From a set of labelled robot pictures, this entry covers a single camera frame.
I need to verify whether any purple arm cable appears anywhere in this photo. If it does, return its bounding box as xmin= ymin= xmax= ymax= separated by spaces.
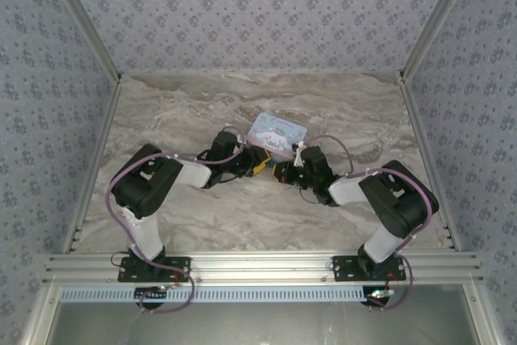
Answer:
xmin=104 ymin=126 xmax=249 ymax=315
xmin=302 ymin=133 xmax=442 ymax=312

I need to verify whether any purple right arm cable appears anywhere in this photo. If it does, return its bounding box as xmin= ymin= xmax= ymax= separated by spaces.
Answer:
xmin=302 ymin=133 xmax=442 ymax=312

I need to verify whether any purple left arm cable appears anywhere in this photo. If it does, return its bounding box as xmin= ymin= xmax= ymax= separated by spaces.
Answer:
xmin=104 ymin=126 xmax=249 ymax=315

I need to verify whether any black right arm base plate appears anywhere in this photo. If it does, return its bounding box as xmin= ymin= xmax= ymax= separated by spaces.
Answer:
xmin=331 ymin=255 xmax=407 ymax=283

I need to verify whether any aluminium cross rail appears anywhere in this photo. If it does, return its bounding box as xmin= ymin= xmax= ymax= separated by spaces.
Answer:
xmin=42 ymin=251 xmax=485 ymax=285

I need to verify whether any black controller board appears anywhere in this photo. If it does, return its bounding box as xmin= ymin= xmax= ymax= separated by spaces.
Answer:
xmin=134 ymin=286 xmax=169 ymax=305
xmin=364 ymin=285 xmax=395 ymax=306

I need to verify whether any aluminium table side rail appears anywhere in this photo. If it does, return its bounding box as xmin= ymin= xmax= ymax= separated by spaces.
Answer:
xmin=398 ymin=77 xmax=462 ymax=252
xmin=61 ymin=78 xmax=123 ymax=254

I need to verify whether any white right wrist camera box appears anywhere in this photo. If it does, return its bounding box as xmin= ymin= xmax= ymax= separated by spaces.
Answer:
xmin=293 ymin=140 xmax=308 ymax=166

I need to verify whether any white slotted cable duct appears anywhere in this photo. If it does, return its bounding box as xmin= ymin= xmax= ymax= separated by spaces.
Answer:
xmin=59 ymin=285 xmax=376 ymax=304

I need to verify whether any aluminium corner frame post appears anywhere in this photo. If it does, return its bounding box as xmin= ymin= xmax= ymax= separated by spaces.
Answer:
xmin=398 ymin=0 xmax=482 ymax=82
xmin=39 ymin=0 xmax=124 ymax=82

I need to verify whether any aluminium lower frame leg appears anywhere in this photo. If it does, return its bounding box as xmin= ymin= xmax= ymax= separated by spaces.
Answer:
xmin=461 ymin=283 xmax=506 ymax=345
xmin=19 ymin=283 xmax=62 ymax=345

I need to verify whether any blue cartoon tin box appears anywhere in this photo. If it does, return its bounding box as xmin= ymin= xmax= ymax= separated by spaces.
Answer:
xmin=245 ymin=111 xmax=309 ymax=159

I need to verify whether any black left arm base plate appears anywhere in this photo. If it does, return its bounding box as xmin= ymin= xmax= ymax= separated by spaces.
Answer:
xmin=117 ymin=256 xmax=192 ymax=283

